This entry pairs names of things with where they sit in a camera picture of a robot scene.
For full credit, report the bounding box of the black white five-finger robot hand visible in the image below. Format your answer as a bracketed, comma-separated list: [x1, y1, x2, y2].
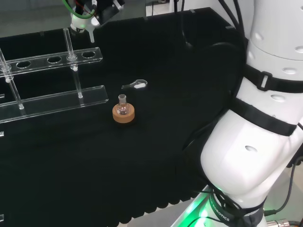
[62, 0, 125, 27]

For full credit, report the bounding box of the brown cork ring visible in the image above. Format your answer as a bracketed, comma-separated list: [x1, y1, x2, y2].
[112, 103, 135, 123]

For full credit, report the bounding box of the translucent white plastic funnel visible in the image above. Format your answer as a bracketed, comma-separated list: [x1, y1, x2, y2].
[70, 14, 100, 44]

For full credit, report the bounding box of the clear acrylic funnel stand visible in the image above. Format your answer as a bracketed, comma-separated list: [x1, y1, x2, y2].
[0, 27, 109, 123]

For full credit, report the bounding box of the black bench cloth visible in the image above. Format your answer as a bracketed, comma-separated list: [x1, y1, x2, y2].
[0, 7, 249, 225]

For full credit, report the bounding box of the green cable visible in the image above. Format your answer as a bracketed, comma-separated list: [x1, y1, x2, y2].
[62, 0, 96, 19]

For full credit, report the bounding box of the clear glass round-bottom flask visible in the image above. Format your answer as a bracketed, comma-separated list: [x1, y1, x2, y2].
[117, 94, 131, 116]

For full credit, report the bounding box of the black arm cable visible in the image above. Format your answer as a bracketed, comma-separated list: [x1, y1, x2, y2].
[217, 0, 248, 48]

